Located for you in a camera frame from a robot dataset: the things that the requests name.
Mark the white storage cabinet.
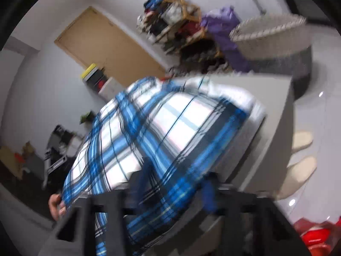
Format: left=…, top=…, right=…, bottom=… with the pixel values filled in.
left=98, top=77, right=126, bottom=102

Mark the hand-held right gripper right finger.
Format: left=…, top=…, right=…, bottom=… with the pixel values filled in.
left=200, top=172, right=313, bottom=256

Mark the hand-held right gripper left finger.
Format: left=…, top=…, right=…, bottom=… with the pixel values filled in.
left=37, top=157, right=158, bottom=256

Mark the white folded blanket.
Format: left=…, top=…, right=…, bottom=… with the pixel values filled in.
left=184, top=76, right=267, bottom=131

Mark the person's left hand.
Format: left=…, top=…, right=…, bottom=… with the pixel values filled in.
left=48, top=193, right=68, bottom=221

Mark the white desk with drawers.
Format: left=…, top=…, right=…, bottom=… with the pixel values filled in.
left=42, top=125, right=86, bottom=190

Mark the black red shoe box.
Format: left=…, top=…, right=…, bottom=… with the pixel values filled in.
left=94, top=77, right=109, bottom=93

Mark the red plastic stool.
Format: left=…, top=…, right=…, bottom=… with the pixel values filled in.
left=293, top=217, right=341, bottom=256

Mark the wooden shoe rack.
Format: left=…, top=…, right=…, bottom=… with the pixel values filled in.
left=137, top=0, right=227, bottom=71

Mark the blue plaid shirt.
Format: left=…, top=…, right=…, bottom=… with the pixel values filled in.
left=61, top=76, right=249, bottom=256

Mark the woven laundry basket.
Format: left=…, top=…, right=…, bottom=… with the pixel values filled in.
left=229, top=14, right=313, bottom=76

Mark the wooden door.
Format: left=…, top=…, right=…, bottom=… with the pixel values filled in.
left=54, top=6, right=167, bottom=87

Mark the purple plastic bag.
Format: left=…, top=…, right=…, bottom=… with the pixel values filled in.
left=200, top=5, right=252, bottom=73

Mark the dark green bouquet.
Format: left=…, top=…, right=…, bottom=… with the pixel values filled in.
left=79, top=110, right=97, bottom=125

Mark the flat brown cardboard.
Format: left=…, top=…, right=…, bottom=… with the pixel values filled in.
left=0, top=141, right=34, bottom=179

